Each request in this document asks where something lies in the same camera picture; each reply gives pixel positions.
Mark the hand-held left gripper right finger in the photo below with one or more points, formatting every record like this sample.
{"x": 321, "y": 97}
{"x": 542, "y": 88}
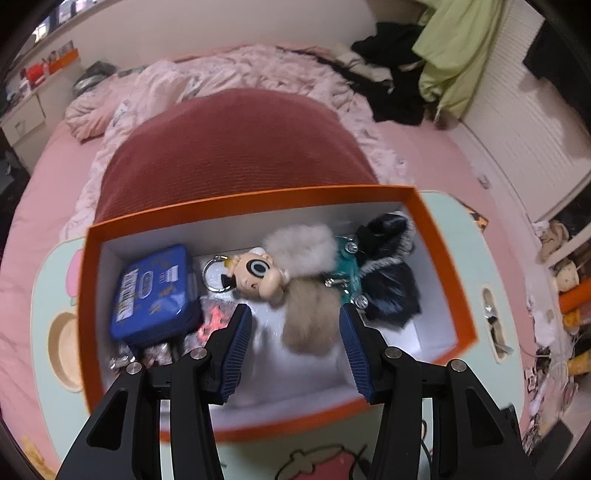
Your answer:
{"x": 358, "y": 355}

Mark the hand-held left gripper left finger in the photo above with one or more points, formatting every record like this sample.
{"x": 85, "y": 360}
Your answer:
{"x": 235, "y": 350}

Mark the tan fur hair clip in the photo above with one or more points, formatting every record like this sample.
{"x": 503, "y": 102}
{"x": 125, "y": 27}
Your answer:
{"x": 309, "y": 314}

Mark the black fur hair clip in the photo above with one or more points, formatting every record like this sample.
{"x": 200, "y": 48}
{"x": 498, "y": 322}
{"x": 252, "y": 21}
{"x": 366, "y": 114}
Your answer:
{"x": 392, "y": 290}

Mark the blue tin box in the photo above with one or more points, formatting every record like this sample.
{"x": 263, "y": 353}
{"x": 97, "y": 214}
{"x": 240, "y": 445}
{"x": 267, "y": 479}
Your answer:
{"x": 157, "y": 295}

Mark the large orange cardboard box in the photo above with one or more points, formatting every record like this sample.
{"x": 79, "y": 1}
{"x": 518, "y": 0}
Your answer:
{"x": 436, "y": 267}

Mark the white fur hair clip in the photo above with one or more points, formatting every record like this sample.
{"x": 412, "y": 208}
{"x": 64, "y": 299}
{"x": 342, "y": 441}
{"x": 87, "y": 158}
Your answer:
{"x": 304, "y": 249}

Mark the mint cartoon printed desktop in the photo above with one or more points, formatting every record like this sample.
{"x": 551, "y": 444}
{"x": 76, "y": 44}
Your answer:
{"x": 466, "y": 249}

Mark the teal studded clip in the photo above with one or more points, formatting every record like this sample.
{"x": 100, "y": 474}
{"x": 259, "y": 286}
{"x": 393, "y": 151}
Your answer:
{"x": 353, "y": 272}

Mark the orange black printed packet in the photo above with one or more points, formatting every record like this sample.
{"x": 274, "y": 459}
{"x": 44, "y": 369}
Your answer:
{"x": 478, "y": 221}

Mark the pink bed sheet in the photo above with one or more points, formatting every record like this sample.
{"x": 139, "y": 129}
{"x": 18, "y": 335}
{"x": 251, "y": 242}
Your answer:
{"x": 443, "y": 152}

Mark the yellow cloth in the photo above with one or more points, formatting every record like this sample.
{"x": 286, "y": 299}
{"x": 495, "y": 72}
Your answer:
{"x": 39, "y": 461}

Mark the beige plush toy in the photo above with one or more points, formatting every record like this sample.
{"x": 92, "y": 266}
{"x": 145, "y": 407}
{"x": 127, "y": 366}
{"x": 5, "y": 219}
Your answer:
{"x": 554, "y": 240}

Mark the white slatted closet door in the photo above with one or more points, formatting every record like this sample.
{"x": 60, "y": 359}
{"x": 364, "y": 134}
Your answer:
{"x": 521, "y": 152}

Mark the black clothes pile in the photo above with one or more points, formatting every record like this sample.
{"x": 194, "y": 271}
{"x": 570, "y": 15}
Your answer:
{"x": 401, "y": 92}

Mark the pink floral quilt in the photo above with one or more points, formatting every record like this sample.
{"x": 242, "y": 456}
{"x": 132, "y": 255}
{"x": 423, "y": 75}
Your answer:
{"x": 152, "y": 87}

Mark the dark grey bag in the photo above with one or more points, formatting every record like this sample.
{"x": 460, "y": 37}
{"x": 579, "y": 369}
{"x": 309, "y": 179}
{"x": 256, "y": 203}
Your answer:
{"x": 94, "y": 78}

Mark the white drawer cabinet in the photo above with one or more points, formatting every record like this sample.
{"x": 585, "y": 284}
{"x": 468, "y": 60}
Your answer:
{"x": 23, "y": 120}

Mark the light green hanging garment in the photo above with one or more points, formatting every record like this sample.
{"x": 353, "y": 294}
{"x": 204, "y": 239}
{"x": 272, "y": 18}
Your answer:
{"x": 457, "y": 55}

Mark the small orange storage box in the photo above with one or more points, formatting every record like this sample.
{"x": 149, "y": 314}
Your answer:
{"x": 62, "y": 60}

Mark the red container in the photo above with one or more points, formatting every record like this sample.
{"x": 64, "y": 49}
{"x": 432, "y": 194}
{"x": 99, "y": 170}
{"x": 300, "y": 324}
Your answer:
{"x": 37, "y": 74}

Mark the black hanging garment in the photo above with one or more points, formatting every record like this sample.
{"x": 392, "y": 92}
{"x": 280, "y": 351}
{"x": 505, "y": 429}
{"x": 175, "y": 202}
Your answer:
{"x": 563, "y": 55}

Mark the window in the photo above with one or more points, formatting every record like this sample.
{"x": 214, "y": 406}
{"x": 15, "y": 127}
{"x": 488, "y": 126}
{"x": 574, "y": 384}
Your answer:
{"x": 60, "y": 18}

